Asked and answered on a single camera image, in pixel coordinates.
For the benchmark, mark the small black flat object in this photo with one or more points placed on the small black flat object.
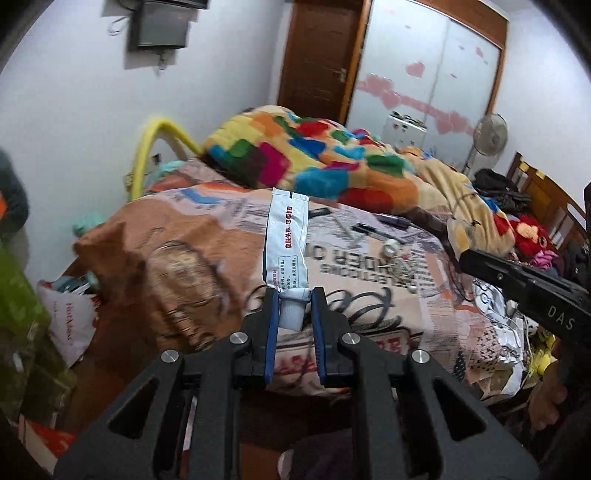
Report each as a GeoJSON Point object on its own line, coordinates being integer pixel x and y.
{"type": "Point", "coordinates": [319, 213]}

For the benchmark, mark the black bag on bed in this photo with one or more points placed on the black bag on bed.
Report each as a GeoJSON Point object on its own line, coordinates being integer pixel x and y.
{"type": "Point", "coordinates": [498, 188]}

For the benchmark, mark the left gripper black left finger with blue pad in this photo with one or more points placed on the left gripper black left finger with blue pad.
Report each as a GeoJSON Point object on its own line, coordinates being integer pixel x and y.
{"type": "Point", "coordinates": [180, 414]}

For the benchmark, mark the white sliding wardrobe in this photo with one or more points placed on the white sliding wardrobe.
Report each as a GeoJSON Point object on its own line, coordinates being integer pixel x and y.
{"type": "Point", "coordinates": [422, 63]}

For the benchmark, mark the wall-mounted dark box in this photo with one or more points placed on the wall-mounted dark box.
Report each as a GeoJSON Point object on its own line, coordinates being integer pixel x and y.
{"type": "Point", "coordinates": [161, 25]}

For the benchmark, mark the black marker pen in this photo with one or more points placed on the black marker pen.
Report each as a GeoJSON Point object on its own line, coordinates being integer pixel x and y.
{"type": "Point", "coordinates": [372, 231]}

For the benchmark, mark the newspaper print bed quilt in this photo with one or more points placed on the newspaper print bed quilt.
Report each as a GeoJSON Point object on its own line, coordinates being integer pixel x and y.
{"type": "Point", "coordinates": [197, 253]}

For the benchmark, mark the red plush toy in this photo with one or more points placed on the red plush toy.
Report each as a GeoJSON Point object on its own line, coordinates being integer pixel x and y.
{"type": "Point", "coordinates": [530, 237]}

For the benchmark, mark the wooden headboard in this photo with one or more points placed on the wooden headboard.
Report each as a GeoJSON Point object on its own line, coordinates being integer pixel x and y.
{"type": "Point", "coordinates": [551, 206]}

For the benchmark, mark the brown wooden door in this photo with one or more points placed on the brown wooden door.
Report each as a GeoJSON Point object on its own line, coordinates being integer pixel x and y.
{"type": "Point", "coordinates": [322, 50]}

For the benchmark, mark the white small cabinet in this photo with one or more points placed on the white small cabinet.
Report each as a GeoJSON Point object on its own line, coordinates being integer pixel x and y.
{"type": "Point", "coordinates": [402, 130]}

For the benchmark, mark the beige cartoon blanket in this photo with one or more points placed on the beige cartoon blanket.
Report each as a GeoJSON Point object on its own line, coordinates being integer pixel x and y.
{"type": "Point", "coordinates": [454, 210]}

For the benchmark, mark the green patterned gift bag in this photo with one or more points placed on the green patterned gift bag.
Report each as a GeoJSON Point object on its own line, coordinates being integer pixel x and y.
{"type": "Point", "coordinates": [35, 381]}

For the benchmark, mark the white red plastic bag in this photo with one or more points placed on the white red plastic bag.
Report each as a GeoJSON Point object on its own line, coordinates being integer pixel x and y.
{"type": "Point", "coordinates": [71, 303]}

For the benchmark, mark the teal cloth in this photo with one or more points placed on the teal cloth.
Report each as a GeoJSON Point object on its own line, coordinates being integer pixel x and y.
{"type": "Point", "coordinates": [86, 223]}

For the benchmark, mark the white standing fan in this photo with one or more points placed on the white standing fan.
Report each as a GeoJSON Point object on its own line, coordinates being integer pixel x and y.
{"type": "Point", "coordinates": [489, 140]}

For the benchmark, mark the person's right hand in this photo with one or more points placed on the person's right hand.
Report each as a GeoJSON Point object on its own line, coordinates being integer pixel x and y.
{"type": "Point", "coordinates": [546, 398]}

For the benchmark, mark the colourful patchwork fleece blanket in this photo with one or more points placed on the colourful patchwork fleece blanket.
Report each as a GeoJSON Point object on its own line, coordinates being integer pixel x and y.
{"type": "Point", "coordinates": [272, 147]}

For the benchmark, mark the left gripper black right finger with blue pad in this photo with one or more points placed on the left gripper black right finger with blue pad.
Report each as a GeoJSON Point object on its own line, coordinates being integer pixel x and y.
{"type": "Point", "coordinates": [412, 419]}

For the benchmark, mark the white printed plastic packet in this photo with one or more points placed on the white printed plastic packet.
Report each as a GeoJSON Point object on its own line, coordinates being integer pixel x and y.
{"type": "Point", "coordinates": [284, 266]}

